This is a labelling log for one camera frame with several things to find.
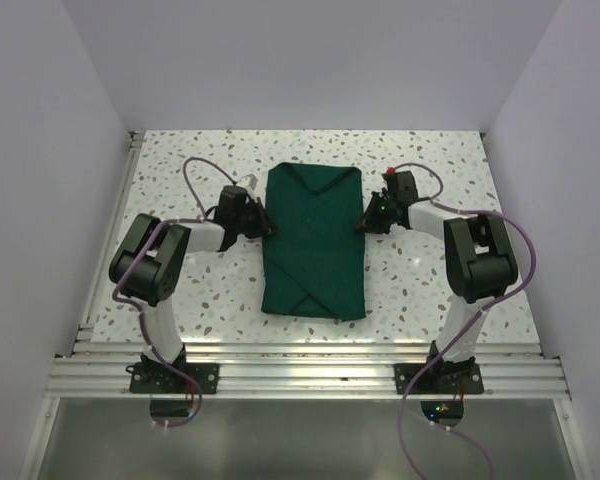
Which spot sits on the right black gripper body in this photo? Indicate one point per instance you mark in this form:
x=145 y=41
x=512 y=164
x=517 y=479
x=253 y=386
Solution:
x=383 y=225

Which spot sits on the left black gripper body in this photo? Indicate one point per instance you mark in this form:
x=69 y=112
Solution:
x=248 y=223

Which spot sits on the green surgical cloth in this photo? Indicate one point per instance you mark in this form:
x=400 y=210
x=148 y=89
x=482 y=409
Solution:
x=314 y=265

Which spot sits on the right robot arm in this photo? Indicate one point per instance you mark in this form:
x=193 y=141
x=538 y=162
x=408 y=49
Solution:
x=480 y=264

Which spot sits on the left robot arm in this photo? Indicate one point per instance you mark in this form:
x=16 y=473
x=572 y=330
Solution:
x=147 y=265

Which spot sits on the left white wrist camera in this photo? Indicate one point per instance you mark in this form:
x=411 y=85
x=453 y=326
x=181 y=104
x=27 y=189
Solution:
x=248 y=182

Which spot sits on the aluminium left side rail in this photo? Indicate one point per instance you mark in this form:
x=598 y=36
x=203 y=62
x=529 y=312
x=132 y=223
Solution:
x=88 y=315

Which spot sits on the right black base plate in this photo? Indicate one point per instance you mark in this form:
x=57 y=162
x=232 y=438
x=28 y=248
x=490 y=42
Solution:
x=444 y=378

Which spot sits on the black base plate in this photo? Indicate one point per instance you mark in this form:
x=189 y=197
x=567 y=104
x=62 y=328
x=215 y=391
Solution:
x=149 y=377
x=444 y=378

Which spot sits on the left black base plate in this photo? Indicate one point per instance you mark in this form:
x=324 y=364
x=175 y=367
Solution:
x=149 y=377

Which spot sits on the aluminium front rail frame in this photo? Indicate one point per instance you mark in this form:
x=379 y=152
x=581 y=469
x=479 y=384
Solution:
x=307 y=371

